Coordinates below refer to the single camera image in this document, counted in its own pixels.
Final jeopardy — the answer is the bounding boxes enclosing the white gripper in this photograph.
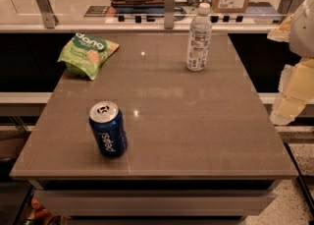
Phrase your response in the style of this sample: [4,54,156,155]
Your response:
[267,0,314,126]

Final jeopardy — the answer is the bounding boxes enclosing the blue pepsi can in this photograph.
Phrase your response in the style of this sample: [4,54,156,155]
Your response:
[89,101,128,157]

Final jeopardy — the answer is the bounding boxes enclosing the green rice chip bag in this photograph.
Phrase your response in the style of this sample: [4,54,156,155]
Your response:
[58,33,119,81]

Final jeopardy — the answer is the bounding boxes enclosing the clear plastic water bottle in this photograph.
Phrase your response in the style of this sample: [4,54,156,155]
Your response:
[185,3,212,71]

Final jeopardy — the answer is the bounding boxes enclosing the grey table drawer front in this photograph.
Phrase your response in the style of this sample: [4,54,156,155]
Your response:
[35,191,276,217]

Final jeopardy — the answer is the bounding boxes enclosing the middle metal glass bracket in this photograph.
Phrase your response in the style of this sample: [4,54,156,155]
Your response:
[164,0,175,29]

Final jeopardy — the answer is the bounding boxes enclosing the left metal glass bracket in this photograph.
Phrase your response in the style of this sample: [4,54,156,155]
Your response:
[36,0,59,28]

